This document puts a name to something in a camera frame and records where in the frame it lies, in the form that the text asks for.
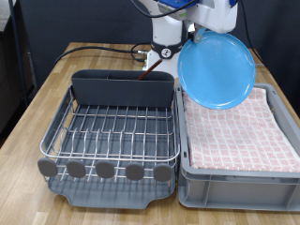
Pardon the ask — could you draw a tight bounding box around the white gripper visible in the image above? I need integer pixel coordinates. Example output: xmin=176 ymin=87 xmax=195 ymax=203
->
xmin=187 ymin=0 xmax=238 ymax=44

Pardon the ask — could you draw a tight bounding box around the blue plate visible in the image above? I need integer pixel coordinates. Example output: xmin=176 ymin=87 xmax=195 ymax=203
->
xmin=177 ymin=30 xmax=257 ymax=111

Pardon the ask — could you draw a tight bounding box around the brown wooden spoon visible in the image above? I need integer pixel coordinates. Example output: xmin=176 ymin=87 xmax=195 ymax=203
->
xmin=136 ymin=59 xmax=163 ymax=82

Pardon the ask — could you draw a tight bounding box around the dark grey utensil holder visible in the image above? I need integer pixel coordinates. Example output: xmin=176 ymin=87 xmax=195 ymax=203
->
xmin=70 ymin=68 xmax=175 ymax=109

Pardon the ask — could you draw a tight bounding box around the pink checked cloth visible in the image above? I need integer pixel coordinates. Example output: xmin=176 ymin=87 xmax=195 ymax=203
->
xmin=182 ymin=87 xmax=300 ymax=173

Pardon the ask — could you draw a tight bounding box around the grey plastic crate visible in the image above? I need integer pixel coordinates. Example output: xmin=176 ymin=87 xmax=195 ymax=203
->
xmin=174 ymin=81 xmax=300 ymax=212

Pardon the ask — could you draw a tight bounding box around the black metal pole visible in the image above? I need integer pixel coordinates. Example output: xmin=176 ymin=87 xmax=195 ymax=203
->
xmin=7 ymin=0 xmax=31 ymax=107

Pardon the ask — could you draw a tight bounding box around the grey plastic drain tray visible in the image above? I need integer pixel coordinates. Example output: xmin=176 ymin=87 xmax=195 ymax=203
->
xmin=46 ymin=85 xmax=178 ymax=210

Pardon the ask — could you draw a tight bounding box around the dark side cabinet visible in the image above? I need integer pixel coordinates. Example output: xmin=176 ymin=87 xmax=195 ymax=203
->
xmin=0 ymin=18 xmax=36 ymax=139

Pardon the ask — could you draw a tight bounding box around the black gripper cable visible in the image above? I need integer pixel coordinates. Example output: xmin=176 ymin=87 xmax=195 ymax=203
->
xmin=129 ymin=0 xmax=201 ymax=19

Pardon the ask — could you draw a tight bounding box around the looped black cable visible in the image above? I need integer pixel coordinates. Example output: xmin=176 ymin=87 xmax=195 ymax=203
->
xmin=130 ymin=41 xmax=153 ymax=63

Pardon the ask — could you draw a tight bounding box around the thin black hanging cable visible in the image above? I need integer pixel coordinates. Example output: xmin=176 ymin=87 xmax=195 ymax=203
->
xmin=237 ymin=0 xmax=271 ymax=71

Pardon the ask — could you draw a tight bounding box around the long black table cable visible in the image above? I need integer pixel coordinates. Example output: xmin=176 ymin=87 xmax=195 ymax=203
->
xmin=54 ymin=45 xmax=148 ymax=66

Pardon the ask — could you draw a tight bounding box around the metal wire dish rack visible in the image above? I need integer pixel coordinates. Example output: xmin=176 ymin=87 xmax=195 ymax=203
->
xmin=37 ymin=85 xmax=181 ymax=186

